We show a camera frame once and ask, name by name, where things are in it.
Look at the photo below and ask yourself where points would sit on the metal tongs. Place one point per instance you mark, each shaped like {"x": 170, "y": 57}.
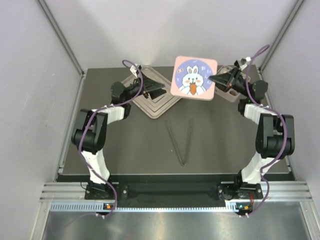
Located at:
{"x": 182, "y": 154}

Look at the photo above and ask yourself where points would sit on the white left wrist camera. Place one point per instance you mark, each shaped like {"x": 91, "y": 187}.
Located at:
{"x": 135, "y": 69}

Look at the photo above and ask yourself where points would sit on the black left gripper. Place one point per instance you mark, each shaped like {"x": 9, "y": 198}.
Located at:
{"x": 149, "y": 84}

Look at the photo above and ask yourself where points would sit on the pink chocolate tin box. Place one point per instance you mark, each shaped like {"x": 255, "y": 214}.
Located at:
{"x": 222, "y": 83}

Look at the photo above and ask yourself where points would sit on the silver metal tray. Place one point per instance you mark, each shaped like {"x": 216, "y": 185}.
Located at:
{"x": 154, "y": 108}

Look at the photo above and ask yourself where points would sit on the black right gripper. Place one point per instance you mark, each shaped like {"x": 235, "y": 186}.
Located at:
{"x": 226, "y": 81}

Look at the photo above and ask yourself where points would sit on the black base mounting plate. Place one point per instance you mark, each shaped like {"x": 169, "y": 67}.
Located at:
{"x": 164, "y": 189}

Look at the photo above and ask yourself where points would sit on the aluminium frame rail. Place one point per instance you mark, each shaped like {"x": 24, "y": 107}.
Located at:
{"x": 70, "y": 197}

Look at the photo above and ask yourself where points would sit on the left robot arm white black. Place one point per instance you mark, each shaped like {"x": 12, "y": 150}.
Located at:
{"x": 90, "y": 131}

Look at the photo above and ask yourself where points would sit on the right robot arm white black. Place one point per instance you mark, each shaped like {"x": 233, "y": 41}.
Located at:
{"x": 275, "y": 137}

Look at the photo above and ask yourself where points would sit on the silver tin lid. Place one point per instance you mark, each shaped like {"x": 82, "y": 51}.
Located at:
{"x": 191, "y": 78}

